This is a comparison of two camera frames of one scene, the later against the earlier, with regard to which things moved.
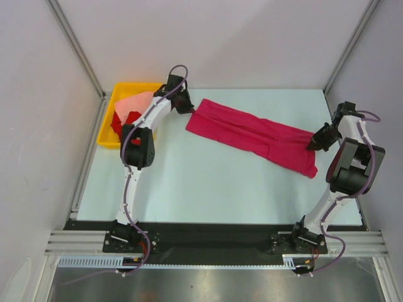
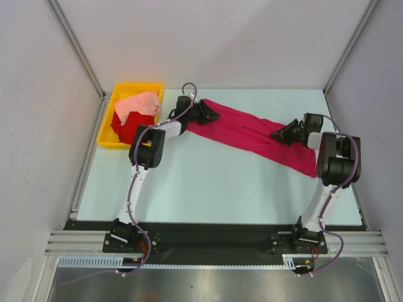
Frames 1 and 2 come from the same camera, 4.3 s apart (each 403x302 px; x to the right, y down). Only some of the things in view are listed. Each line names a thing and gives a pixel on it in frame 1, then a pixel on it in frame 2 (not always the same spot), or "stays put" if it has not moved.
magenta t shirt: [282, 145] stays put
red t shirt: [116, 124] stays put
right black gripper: [317, 143] to [284, 133]
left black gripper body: [184, 104] to [192, 116]
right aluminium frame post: [371, 7] stays put
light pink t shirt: [137, 102] stays put
